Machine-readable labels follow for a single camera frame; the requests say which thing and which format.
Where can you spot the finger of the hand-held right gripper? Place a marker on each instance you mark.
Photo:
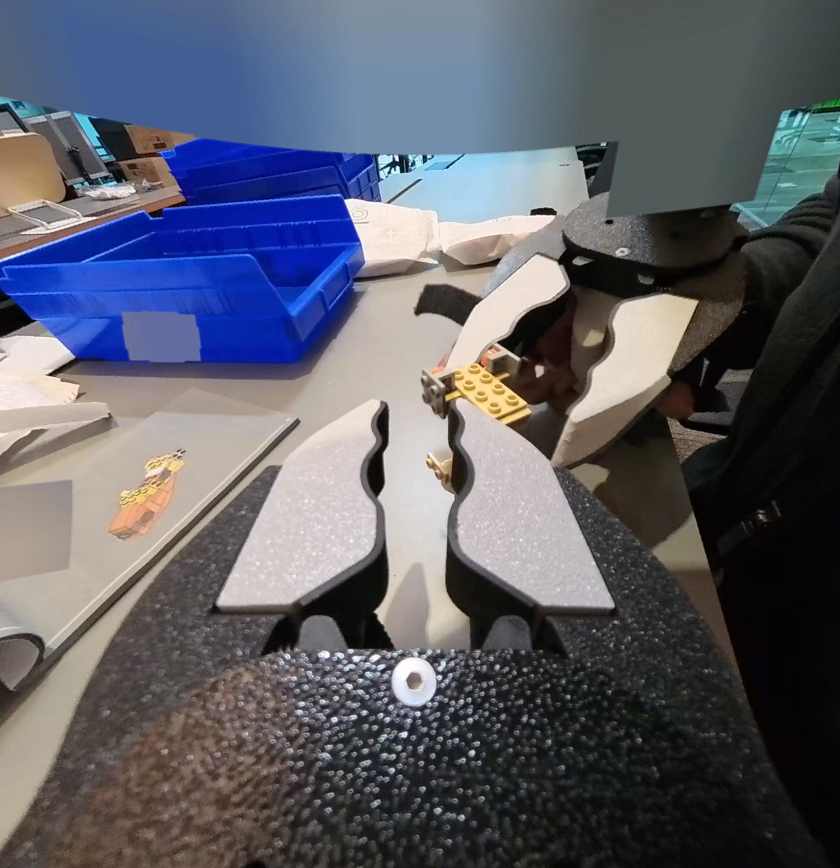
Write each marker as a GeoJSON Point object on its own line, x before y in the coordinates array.
{"type": "Point", "coordinates": [514, 305]}
{"type": "Point", "coordinates": [637, 360]}

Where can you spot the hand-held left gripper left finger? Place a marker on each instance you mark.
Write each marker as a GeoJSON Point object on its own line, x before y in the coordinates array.
{"type": "Point", "coordinates": [304, 529]}

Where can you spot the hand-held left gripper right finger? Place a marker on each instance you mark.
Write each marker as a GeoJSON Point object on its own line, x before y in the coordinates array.
{"type": "Point", "coordinates": [528, 536]}

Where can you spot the brown tan brick model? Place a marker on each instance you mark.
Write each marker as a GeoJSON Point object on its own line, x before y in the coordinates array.
{"type": "Point", "coordinates": [490, 394]}

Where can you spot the blue plastic bin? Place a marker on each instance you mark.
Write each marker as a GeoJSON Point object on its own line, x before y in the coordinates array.
{"type": "Point", "coordinates": [188, 285]}

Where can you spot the small tan clip brick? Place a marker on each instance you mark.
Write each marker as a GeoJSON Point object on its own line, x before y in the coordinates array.
{"type": "Point", "coordinates": [438, 468]}

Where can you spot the grey instruction booklet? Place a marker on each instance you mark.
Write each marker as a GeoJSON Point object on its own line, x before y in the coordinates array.
{"type": "Point", "coordinates": [210, 461]}

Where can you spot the grey table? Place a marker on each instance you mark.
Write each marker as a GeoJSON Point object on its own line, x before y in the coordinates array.
{"type": "Point", "coordinates": [500, 179]}

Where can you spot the stack of blue bins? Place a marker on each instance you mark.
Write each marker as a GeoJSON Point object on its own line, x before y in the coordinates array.
{"type": "Point", "coordinates": [256, 170]}

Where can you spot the wooden table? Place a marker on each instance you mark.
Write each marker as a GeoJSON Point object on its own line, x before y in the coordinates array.
{"type": "Point", "coordinates": [87, 218]}

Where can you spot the brown cardboard box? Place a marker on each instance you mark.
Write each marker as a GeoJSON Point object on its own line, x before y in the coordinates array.
{"type": "Point", "coordinates": [155, 140]}
{"type": "Point", "coordinates": [145, 171]}

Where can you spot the tan wooden chair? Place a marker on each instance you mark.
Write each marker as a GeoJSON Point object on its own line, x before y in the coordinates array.
{"type": "Point", "coordinates": [19, 177]}

